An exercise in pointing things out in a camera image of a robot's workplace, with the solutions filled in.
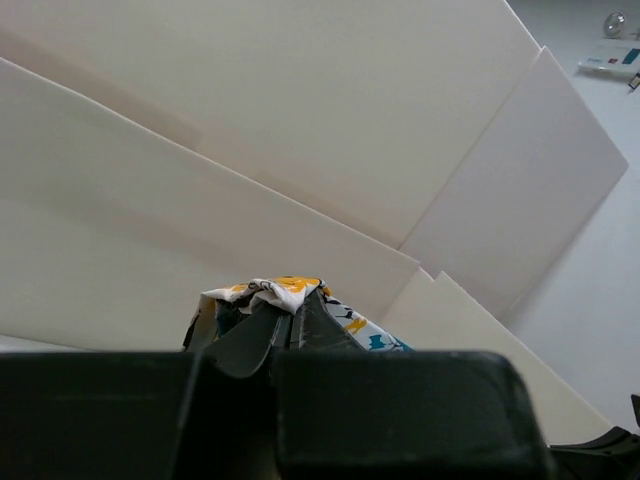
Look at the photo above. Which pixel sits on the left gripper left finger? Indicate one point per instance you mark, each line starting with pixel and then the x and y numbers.
pixel 235 411

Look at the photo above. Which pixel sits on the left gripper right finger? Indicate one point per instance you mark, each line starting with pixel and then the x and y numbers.
pixel 437 414

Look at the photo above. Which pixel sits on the patterned white shorts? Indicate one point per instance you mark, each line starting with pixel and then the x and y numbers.
pixel 221 309

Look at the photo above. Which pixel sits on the white ceiling device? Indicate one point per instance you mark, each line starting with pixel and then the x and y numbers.
pixel 616 53

